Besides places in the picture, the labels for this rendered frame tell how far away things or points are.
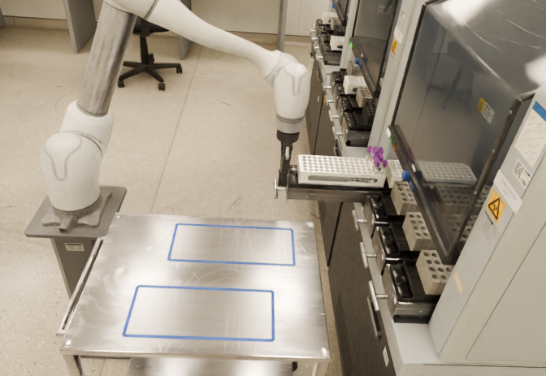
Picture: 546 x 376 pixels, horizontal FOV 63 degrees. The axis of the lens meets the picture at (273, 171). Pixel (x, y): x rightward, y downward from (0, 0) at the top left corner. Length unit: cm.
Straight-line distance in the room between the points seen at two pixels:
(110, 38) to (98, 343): 85
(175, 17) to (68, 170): 56
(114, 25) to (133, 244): 64
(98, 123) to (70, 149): 18
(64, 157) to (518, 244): 120
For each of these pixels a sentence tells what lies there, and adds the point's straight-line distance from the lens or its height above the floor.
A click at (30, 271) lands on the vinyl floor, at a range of 248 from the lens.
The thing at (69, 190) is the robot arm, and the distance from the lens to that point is 149.
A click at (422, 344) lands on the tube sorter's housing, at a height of 73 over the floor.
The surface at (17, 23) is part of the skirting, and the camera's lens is 563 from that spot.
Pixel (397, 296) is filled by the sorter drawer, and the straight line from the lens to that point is 126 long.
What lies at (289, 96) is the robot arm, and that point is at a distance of 134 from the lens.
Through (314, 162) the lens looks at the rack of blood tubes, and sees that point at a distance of 154.
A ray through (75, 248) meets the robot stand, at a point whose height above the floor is 60.
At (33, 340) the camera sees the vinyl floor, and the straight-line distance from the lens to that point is 222.
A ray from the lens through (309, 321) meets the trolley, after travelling 113.
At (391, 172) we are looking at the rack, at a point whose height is 86.
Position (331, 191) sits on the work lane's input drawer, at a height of 80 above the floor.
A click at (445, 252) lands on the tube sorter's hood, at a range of 114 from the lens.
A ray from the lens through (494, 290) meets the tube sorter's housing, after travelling 107.
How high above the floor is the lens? 174
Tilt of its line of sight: 36 degrees down
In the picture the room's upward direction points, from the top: 5 degrees clockwise
